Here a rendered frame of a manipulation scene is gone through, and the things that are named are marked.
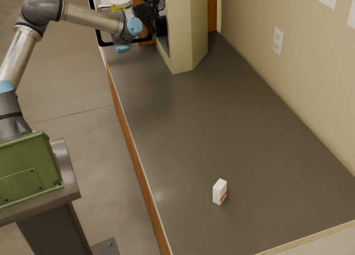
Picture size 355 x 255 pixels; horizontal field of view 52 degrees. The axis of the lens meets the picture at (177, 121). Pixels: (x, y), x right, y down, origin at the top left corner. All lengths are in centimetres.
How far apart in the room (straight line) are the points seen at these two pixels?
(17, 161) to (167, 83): 84
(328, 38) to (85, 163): 199
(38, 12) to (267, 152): 104
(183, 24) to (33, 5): 66
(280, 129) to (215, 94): 36
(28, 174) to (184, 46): 95
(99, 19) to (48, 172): 67
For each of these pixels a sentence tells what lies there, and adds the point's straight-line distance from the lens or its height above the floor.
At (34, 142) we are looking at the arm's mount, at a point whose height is 118.
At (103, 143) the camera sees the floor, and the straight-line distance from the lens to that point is 294.
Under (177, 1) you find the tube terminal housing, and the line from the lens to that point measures 171.
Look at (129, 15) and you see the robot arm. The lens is 179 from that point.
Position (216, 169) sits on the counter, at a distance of 136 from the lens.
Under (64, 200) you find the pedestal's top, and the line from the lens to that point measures 139.
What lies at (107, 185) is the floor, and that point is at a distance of 263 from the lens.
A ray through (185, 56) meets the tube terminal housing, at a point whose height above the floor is 103.
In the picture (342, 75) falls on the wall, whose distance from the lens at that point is 139.
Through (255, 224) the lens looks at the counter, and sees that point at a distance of 122.
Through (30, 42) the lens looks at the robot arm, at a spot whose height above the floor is 128.
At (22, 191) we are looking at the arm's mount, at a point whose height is 99.
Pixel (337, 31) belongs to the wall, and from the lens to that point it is 137.
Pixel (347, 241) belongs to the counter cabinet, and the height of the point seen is 82.
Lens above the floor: 195
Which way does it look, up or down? 40 degrees down
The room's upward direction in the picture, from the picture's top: 4 degrees counter-clockwise
